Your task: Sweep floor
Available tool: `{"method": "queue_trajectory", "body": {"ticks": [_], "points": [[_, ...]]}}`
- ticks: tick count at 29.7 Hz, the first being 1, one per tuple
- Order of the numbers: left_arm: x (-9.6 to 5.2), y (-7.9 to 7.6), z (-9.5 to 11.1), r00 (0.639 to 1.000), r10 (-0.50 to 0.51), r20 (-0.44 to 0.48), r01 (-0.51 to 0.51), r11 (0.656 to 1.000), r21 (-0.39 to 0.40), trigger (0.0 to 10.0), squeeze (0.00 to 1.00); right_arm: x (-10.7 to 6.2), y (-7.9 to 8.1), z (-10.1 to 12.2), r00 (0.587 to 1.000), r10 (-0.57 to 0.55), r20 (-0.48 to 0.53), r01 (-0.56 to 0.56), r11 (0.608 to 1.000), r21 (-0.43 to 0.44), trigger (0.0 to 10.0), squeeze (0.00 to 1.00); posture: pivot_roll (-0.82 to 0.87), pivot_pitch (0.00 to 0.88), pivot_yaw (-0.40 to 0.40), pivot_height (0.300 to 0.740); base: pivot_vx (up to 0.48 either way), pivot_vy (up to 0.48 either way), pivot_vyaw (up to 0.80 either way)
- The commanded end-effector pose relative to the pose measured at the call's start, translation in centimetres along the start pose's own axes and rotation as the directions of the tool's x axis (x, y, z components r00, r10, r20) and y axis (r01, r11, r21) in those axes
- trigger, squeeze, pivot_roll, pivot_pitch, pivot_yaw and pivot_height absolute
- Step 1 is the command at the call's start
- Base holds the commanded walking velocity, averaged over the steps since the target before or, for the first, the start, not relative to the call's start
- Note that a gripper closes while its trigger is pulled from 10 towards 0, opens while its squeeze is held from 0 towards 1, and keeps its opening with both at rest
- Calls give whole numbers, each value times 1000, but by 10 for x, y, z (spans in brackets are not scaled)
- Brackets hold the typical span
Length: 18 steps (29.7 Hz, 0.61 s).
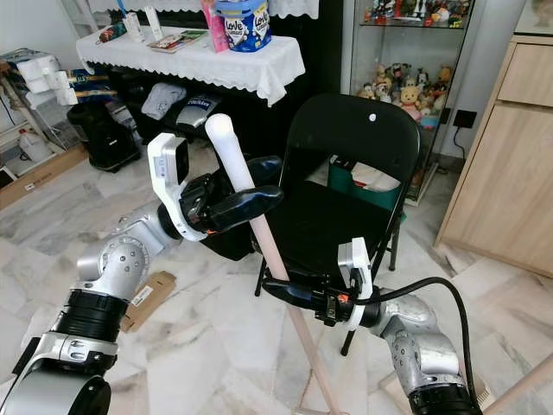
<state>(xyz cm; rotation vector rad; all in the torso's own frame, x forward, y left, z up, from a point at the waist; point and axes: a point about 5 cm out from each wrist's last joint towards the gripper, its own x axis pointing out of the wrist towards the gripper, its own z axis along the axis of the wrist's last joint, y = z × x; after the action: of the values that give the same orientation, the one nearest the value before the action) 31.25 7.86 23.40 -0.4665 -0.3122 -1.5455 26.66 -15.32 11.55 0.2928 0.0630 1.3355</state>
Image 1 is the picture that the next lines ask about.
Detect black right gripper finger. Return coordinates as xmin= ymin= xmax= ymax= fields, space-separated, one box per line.
xmin=262 ymin=277 xmax=329 ymax=312

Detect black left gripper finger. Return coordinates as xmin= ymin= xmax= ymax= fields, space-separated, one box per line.
xmin=208 ymin=185 xmax=285 ymax=233
xmin=247 ymin=156 xmax=284 ymax=185

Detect beige long handled dustpan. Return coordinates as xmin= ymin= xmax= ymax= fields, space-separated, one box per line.
xmin=378 ymin=348 xmax=553 ymax=415

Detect black wooden bench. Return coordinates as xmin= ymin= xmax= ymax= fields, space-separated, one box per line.
xmin=117 ymin=73 xmax=256 ymax=165

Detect grey labelled foot massager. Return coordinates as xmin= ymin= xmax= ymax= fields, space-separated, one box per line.
xmin=176 ymin=94 xmax=220 ymax=130

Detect green storage box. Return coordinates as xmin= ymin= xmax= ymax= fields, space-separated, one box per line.
xmin=327 ymin=160 xmax=402 ymax=214

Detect black upright piano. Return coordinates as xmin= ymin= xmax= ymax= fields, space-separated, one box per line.
xmin=82 ymin=0 xmax=351 ymax=165

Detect black folding chair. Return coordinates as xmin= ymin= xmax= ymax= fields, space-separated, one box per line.
xmin=255 ymin=93 xmax=423 ymax=357

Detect white lace tablecloth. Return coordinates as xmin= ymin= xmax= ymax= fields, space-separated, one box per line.
xmin=75 ymin=28 xmax=308 ymax=108

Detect black canister vacuum cleaner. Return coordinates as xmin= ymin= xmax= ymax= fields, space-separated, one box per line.
xmin=66 ymin=101 xmax=139 ymax=174

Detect blue Love tub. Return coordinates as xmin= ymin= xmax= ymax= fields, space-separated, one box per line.
xmin=214 ymin=0 xmax=271 ymax=54

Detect pink snack packet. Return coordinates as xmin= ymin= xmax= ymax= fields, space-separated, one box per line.
xmin=200 ymin=0 xmax=226 ymax=54

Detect colourful magazine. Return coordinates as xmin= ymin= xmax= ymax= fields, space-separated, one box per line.
xmin=146 ymin=29 xmax=209 ymax=54

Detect long cardboard box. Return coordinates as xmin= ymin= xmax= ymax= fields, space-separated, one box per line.
xmin=0 ymin=143 xmax=89 ymax=208

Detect yellow bear plush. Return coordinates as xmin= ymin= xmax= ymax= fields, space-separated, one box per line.
xmin=397 ymin=84 xmax=425 ymax=119

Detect blue packaged goods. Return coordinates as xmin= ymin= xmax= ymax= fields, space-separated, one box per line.
xmin=67 ymin=67 xmax=113 ymax=103

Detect white plastic jug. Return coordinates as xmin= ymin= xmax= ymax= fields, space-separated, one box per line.
xmin=17 ymin=128 xmax=53 ymax=163

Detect small white carton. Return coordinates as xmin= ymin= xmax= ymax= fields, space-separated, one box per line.
xmin=143 ymin=5 xmax=165 ymax=40
xmin=122 ymin=11 xmax=143 ymax=42

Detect glass display cabinet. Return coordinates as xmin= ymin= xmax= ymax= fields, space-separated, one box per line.
xmin=341 ymin=0 xmax=498 ymax=204

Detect toilet paper roll pack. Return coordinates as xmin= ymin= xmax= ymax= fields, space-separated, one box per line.
xmin=4 ymin=49 xmax=79 ymax=106

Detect light wood cabinet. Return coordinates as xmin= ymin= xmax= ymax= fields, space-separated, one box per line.
xmin=435 ymin=0 xmax=553 ymax=279

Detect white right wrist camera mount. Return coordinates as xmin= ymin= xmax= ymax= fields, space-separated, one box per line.
xmin=336 ymin=236 xmax=375 ymax=333

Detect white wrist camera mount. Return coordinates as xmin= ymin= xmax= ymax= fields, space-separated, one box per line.
xmin=146 ymin=131 xmax=190 ymax=244
xmin=336 ymin=236 xmax=375 ymax=333

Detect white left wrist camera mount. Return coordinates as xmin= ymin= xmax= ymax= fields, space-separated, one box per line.
xmin=146 ymin=131 xmax=190 ymax=244

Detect black wall socket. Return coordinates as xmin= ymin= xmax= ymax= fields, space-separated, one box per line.
xmin=450 ymin=108 xmax=477 ymax=130

